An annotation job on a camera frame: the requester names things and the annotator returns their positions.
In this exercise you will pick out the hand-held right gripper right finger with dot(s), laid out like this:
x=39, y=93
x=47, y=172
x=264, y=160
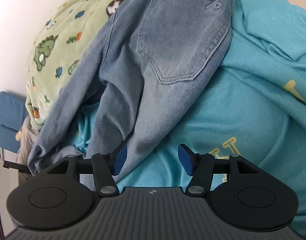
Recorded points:
x=185, y=158

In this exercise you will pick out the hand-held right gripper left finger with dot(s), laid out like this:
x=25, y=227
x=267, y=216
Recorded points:
x=121, y=158

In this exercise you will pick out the blue denim jeans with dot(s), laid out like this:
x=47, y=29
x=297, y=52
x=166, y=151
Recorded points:
x=168, y=42

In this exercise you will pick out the turquoise t-shirt yellow print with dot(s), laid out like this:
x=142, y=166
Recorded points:
x=243, y=105

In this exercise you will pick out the grey beige cloth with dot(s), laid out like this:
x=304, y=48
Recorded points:
x=26, y=145

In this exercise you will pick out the yellow plush toy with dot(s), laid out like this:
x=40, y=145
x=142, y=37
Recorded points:
x=17, y=136

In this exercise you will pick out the green printed fleece blanket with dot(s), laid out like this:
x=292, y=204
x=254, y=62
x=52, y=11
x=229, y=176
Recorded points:
x=55, y=55

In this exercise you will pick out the blue quilted folding cushion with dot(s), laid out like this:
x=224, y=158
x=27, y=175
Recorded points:
x=7, y=110

